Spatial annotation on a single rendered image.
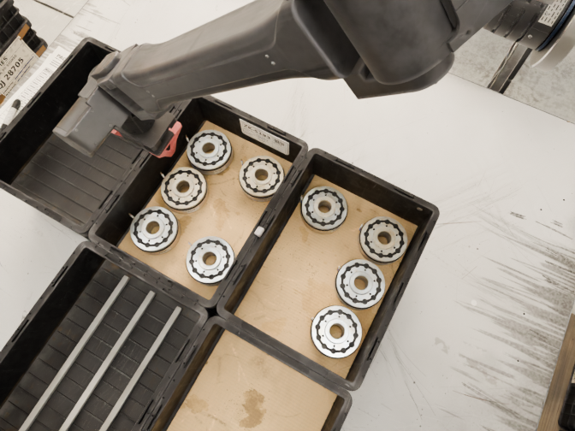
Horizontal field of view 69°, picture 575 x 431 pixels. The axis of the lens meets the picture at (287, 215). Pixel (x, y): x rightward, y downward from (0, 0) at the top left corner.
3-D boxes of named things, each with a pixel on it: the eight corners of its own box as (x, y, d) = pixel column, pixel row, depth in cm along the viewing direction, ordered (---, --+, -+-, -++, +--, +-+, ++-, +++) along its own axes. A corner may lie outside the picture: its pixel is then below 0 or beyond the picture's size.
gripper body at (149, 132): (156, 153, 67) (139, 131, 59) (104, 126, 68) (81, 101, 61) (179, 121, 68) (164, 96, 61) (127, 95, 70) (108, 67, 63)
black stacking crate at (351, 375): (309, 168, 101) (312, 146, 90) (423, 226, 97) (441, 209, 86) (222, 316, 90) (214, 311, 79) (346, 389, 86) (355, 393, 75)
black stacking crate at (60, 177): (107, 67, 110) (87, 37, 100) (203, 115, 106) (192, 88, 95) (6, 191, 99) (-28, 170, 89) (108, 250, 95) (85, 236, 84)
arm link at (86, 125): (175, 99, 55) (121, 49, 50) (123, 170, 52) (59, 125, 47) (143, 103, 64) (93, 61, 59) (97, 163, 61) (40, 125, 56)
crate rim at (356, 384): (311, 150, 92) (311, 144, 90) (439, 212, 88) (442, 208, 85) (214, 312, 81) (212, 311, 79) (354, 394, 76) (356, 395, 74)
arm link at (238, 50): (468, 31, 27) (392, -145, 20) (436, 99, 25) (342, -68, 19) (168, 99, 59) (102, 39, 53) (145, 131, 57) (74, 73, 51)
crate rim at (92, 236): (196, 92, 97) (193, 86, 95) (311, 149, 92) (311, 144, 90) (89, 239, 86) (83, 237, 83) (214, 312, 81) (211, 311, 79)
